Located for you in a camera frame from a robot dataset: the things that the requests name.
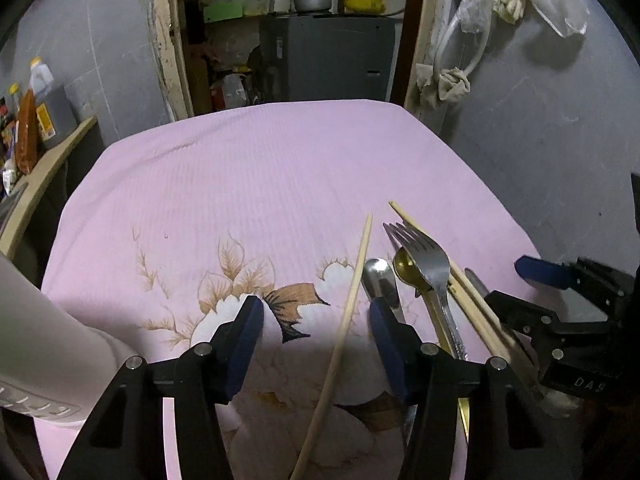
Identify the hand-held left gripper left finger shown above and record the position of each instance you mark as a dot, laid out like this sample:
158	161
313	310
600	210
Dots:
244	347

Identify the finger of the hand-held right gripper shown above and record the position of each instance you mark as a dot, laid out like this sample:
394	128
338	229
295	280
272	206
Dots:
545	271
525	317

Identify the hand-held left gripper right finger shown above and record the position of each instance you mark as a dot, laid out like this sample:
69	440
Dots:
387	347

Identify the silver spoon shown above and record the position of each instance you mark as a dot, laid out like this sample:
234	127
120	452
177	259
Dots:
381	282

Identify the gold spoon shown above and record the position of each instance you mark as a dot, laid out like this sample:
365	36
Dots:
407	267

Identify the silver fork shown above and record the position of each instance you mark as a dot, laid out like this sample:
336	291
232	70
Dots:
431	265

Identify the grey metal utensil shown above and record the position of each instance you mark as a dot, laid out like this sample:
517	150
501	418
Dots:
477	282

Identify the pink floral tablecloth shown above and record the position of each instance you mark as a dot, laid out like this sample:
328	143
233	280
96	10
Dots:
260	195

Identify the crumpled white rag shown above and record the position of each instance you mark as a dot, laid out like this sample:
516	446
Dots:
447	82

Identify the clear plastic bag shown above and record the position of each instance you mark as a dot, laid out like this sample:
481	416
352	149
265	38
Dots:
560	5

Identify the beige counter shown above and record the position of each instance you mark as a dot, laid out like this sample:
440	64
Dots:
47	165

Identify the grey cabinet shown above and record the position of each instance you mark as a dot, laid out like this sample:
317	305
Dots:
330	57

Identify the orange-red packet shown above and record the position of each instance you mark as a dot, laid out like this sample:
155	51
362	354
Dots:
26	132

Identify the large jug with yellow cap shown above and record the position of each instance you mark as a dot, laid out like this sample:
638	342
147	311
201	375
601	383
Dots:
50	105

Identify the yellow bowl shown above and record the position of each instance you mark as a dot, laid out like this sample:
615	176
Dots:
364	2

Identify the green plastic board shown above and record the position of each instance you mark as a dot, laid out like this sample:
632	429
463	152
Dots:
222	11

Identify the clear bottle with yellow cap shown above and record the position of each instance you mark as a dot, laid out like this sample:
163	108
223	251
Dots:
13	97

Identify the metal pot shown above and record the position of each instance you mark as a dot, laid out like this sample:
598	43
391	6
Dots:
312	2

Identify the worn door frame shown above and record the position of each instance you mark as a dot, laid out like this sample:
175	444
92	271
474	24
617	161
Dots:
170	45

